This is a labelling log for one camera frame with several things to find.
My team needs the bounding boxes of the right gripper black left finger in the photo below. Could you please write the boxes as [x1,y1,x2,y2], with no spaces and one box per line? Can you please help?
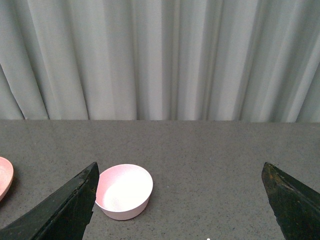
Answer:
[0,162,99,240]

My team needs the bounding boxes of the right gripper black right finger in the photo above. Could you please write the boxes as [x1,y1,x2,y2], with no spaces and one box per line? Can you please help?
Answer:
[261,162,320,240]

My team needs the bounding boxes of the light pink bowl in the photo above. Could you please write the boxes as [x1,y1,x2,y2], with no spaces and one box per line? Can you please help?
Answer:
[95,164,154,221]

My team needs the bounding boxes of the pink plate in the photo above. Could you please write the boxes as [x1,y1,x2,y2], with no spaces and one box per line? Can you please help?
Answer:
[0,157,14,200]

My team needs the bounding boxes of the grey-white curtain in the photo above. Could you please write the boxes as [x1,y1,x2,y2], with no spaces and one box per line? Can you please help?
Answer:
[0,0,320,123]

